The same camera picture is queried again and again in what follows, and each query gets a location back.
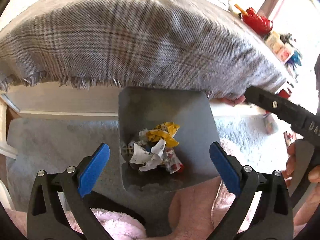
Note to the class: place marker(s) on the grey plaid blanket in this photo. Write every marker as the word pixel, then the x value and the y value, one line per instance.
pixel 125 42

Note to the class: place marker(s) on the white wrapper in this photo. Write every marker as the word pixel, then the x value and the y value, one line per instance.
pixel 150 157

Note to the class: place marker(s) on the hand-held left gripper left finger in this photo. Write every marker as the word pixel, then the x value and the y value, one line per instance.
pixel 93 170

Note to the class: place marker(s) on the orange stick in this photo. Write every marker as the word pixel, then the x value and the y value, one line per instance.
pixel 240 8

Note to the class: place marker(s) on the person's right hand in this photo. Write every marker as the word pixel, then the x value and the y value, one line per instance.
pixel 291 160

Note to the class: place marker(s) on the blue container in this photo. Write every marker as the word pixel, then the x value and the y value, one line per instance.
pixel 296 58

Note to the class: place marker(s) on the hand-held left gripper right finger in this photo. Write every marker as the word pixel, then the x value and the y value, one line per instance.
pixel 225 168

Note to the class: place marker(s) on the dark grey plastic bin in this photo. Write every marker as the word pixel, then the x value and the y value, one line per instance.
pixel 162 110

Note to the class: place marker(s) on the clear plastic wrapper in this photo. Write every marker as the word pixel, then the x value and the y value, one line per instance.
pixel 143 135

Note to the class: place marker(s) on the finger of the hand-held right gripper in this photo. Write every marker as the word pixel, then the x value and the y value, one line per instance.
pixel 270 103

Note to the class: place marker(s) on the red wrapper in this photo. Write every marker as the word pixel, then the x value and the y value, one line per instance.
pixel 173 165

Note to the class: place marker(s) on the printed packet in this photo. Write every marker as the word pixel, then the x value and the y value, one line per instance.
pixel 271 123

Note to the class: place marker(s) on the cream box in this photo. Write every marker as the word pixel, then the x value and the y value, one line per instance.
pixel 272 41

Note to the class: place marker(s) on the yellow wrapper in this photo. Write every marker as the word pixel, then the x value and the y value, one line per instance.
pixel 162 133

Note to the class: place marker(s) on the pink and white container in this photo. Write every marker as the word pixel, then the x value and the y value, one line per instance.
pixel 285 52

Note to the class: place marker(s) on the grey fluffy rug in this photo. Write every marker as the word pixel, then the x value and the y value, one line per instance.
pixel 62 142

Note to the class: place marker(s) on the red shiny item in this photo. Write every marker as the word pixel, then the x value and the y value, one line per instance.
pixel 257 21

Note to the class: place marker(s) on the pink fleece clothing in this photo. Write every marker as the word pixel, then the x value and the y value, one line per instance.
pixel 192 212

